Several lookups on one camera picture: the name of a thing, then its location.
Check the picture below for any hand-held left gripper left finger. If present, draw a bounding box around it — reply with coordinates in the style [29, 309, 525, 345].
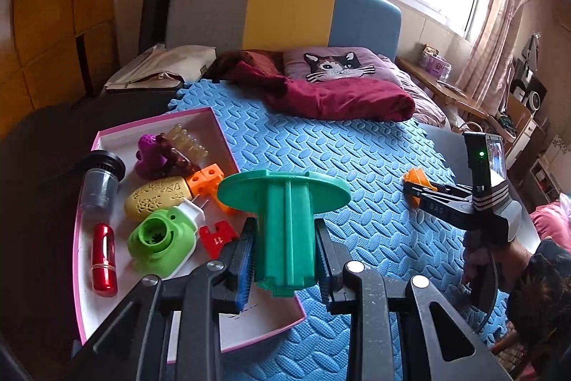
[69, 218, 259, 381]

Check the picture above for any brown hair brush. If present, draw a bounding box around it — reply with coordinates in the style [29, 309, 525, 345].
[154, 124, 210, 179]

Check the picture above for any orange cube with holes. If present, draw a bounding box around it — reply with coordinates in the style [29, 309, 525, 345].
[186, 163, 233, 216]

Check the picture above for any person's right hand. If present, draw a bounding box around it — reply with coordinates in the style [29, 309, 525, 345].
[461, 234, 532, 289]

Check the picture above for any paper bag with white handle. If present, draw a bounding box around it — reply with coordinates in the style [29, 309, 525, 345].
[448, 120, 485, 136]

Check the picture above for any pink cushion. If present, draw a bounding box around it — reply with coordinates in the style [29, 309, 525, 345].
[529, 194, 571, 252]

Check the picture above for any beige tote bag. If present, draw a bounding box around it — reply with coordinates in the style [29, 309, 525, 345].
[105, 44, 218, 92]

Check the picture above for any maroon cloth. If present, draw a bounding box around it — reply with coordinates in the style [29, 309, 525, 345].
[216, 50, 416, 123]

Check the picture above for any black padded table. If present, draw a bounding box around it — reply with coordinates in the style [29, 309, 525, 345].
[0, 89, 542, 381]

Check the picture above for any red puzzle piece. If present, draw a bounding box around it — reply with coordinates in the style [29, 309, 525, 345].
[198, 221, 239, 259]

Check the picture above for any blue foam mat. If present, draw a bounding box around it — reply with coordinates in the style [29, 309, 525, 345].
[167, 81, 514, 381]

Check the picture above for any yellow perforated toy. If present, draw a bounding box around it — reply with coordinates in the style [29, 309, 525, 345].
[124, 176, 194, 222]

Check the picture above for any person's right forearm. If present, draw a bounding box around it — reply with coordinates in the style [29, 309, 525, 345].
[491, 238, 571, 381]

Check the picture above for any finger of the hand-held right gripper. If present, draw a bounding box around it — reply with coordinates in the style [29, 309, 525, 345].
[403, 181, 474, 200]
[404, 191, 451, 216]

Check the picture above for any white shelf unit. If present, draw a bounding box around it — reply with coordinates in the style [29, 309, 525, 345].
[529, 149, 563, 207]

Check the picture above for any green plastic spool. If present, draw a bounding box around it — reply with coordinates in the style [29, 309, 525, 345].
[217, 169, 352, 298]

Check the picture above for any wooden side table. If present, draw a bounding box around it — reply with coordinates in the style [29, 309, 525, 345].
[396, 57, 489, 123]

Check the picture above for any black stereo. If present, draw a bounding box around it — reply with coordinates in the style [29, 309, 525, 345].
[511, 57, 549, 116]

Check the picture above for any pink curtain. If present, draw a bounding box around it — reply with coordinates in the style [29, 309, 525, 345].
[464, 0, 536, 118]

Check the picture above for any purple box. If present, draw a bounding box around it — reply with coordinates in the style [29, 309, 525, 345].
[417, 44, 451, 78]

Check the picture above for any clear cup with black lid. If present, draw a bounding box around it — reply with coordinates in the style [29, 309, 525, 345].
[79, 153, 126, 212]

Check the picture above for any grey yellow blue headboard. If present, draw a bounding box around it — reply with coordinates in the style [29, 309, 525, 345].
[166, 0, 402, 62]

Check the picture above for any wooden wardrobe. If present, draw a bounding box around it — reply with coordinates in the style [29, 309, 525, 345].
[0, 0, 119, 141]

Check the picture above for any pink-edged white box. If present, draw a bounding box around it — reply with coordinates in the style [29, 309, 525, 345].
[74, 106, 308, 365]

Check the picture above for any purple plastic toy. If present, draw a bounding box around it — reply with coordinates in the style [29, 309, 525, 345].
[134, 133, 172, 181]

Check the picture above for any orange plastic clip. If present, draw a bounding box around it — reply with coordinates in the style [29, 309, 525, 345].
[404, 167, 440, 210]

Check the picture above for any purple cat pillow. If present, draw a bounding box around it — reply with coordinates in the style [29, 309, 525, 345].
[283, 47, 404, 89]

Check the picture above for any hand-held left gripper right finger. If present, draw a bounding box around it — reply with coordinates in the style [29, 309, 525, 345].
[313, 218, 514, 381]

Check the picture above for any red cylinder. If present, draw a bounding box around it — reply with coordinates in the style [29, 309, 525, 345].
[90, 223, 119, 298]

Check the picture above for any pink quilt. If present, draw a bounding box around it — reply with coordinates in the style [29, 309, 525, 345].
[379, 55, 447, 127]

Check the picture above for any green and white device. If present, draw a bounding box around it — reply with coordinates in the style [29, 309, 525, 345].
[127, 202, 206, 279]

